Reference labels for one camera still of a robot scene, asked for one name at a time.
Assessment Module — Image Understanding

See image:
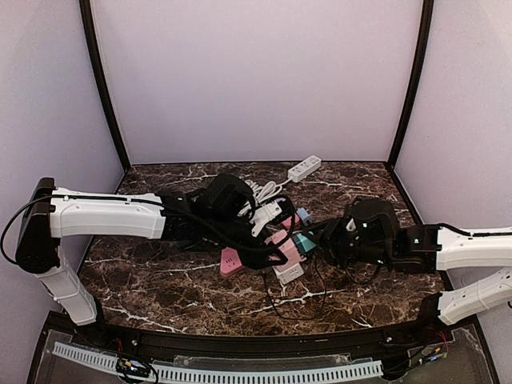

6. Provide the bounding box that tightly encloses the pink white cube adapter cluster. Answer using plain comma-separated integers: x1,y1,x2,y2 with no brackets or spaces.
273,238,305,285

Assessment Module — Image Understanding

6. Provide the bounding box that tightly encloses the pink triangular power strip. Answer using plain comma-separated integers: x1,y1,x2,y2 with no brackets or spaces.
220,248,244,278

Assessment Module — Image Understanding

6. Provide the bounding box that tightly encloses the teal charger plug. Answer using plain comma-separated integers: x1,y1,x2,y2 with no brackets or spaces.
292,234,317,255

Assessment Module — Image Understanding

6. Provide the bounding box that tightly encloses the black frame left post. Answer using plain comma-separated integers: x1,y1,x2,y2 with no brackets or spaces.
78,0,131,173

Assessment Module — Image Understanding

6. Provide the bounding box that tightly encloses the teal power strip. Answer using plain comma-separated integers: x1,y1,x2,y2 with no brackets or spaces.
175,240,197,252

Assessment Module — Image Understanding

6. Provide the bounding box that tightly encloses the white power strip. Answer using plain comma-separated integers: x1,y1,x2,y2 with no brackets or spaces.
287,155,322,183

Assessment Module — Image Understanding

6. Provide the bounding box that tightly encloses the black frame right post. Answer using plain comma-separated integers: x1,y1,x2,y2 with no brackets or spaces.
386,0,434,170

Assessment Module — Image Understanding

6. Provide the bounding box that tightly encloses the white power strip cord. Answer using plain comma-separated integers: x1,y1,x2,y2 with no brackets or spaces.
243,178,293,203

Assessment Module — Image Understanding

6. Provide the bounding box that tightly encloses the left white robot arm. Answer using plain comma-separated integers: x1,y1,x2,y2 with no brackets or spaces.
6,174,294,326

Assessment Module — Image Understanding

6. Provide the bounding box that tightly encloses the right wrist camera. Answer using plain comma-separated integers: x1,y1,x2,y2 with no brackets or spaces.
346,198,400,243

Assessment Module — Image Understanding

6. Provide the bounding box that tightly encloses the black frame post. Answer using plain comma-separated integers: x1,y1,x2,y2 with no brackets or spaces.
386,0,434,170
78,0,131,173

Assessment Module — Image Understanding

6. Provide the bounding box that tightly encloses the light blue charger plug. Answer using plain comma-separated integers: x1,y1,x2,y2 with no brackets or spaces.
297,208,313,226

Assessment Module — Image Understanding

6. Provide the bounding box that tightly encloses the white slotted cable duct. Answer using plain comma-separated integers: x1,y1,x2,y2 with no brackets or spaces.
51,342,383,383

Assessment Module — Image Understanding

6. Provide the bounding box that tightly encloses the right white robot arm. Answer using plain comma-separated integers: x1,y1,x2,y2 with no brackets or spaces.
316,218,511,326

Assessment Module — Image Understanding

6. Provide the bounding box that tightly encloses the pink charger plug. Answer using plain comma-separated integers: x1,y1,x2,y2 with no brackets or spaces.
282,213,301,230

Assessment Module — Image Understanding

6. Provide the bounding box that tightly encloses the small circuit board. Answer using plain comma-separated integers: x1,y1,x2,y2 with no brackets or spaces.
115,358,151,378

